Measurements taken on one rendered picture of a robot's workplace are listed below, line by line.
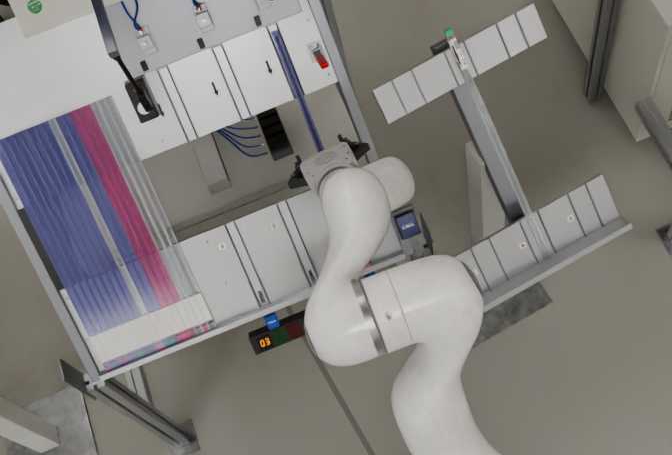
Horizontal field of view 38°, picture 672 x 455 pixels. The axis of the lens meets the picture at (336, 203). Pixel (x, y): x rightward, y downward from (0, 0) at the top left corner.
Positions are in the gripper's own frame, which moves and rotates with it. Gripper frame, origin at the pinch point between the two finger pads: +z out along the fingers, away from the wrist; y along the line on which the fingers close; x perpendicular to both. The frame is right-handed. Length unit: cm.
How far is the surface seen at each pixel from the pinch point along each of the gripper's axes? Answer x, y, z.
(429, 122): 47, -35, 90
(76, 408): 62, 91, 58
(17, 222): -14, 58, 3
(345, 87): -9.5, -9.6, 1.2
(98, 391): 28, 65, 5
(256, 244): 11.2, 19.7, -0.7
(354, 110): -4.7, -9.3, 0.4
